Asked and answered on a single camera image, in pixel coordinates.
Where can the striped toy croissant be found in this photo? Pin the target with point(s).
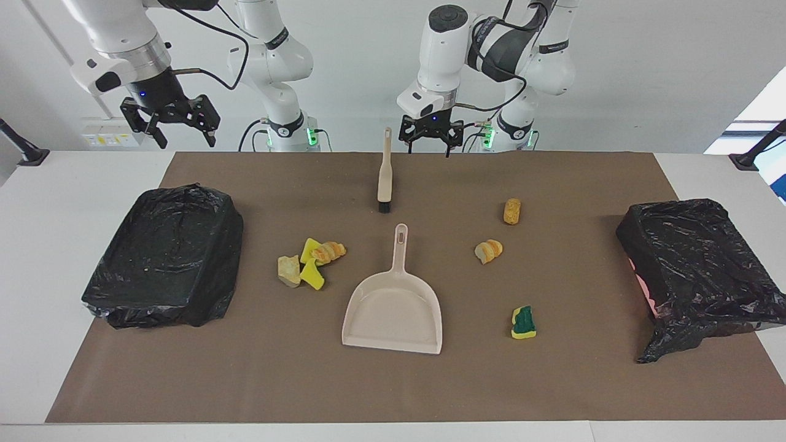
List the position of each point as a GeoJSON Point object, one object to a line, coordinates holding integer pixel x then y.
{"type": "Point", "coordinates": [330, 252]}

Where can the black bag pink bin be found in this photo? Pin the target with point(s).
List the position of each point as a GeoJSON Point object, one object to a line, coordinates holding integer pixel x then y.
{"type": "Point", "coordinates": [700, 264]}

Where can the yellow green sponge piece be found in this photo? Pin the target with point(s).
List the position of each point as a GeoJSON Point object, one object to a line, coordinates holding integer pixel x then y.
{"type": "Point", "coordinates": [523, 323]}
{"type": "Point", "coordinates": [314, 280]}
{"type": "Point", "coordinates": [307, 248]}

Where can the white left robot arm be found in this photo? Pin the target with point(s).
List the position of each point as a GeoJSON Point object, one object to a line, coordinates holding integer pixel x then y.
{"type": "Point", "coordinates": [442, 55]}

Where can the black bag lined bin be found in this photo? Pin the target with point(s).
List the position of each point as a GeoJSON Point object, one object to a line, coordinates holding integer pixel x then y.
{"type": "Point", "coordinates": [166, 258]}

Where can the white wall socket box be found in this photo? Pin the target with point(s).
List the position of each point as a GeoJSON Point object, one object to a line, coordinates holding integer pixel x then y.
{"type": "Point", "coordinates": [110, 132]}

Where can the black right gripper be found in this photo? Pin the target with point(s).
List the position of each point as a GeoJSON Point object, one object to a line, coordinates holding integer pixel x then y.
{"type": "Point", "coordinates": [156, 92]}

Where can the beige hand brush black bristles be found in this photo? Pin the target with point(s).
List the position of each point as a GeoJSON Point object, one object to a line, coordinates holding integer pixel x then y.
{"type": "Point", "coordinates": [385, 178]}

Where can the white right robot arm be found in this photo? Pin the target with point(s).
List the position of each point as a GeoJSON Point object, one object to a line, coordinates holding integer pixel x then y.
{"type": "Point", "coordinates": [273, 61]}

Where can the brown table mat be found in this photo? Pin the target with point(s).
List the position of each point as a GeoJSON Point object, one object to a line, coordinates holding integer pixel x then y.
{"type": "Point", "coordinates": [393, 387]}

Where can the beige stone-like chunk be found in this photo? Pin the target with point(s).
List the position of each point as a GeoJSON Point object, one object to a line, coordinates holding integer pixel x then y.
{"type": "Point", "coordinates": [288, 271]}

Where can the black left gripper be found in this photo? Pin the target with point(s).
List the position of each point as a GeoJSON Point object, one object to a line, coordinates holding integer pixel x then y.
{"type": "Point", "coordinates": [430, 126]}

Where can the bright window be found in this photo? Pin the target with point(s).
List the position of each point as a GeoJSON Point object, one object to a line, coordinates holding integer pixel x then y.
{"type": "Point", "coordinates": [761, 104]}

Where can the beige plastic dustpan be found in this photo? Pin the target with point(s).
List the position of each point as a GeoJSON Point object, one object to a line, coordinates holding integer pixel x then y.
{"type": "Point", "coordinates": [393, 307]}

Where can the toy croissant half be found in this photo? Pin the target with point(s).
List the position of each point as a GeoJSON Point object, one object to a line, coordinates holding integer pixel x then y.
{"type": "Point", "coordinates": [489, 251]}

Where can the black clamp stand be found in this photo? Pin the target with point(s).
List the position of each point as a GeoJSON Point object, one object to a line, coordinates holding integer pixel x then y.
{"type": "Point", "coordinates": [27, 156]}
{"type": "Point", "coordinates": [746, 161]}

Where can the brown toy bread roll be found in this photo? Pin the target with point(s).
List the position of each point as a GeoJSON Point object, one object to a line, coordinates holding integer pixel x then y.
{"type": "Point", "coordinates": [512, 211]}

